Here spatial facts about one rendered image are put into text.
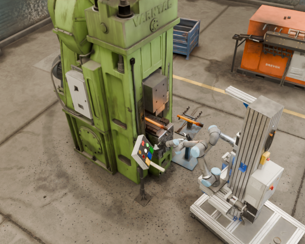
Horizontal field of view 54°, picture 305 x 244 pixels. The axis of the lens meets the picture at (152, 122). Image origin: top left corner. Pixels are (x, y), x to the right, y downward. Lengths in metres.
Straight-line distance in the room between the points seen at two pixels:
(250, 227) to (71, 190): 2.65
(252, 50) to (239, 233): 4.09
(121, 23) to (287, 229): 3.24
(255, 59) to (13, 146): 5.24
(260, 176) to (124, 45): 2.00
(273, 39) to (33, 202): 5.28
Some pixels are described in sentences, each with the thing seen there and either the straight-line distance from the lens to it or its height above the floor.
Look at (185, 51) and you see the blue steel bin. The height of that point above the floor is 0.20.
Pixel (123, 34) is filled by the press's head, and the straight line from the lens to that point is 3.06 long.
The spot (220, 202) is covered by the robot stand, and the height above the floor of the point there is 0.73.
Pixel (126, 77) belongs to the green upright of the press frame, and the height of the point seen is 1.98.
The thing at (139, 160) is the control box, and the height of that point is 1.09.
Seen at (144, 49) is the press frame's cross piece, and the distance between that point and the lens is 3.46.
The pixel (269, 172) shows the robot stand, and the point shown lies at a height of 1.23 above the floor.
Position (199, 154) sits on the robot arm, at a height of 1.36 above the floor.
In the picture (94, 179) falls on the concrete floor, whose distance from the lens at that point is 4.92.
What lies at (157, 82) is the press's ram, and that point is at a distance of 3.65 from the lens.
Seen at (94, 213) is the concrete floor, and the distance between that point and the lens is 4.57.
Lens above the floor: 3.85
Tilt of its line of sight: 42 degrees down
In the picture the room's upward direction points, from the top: 2 degrees counter-clockwise
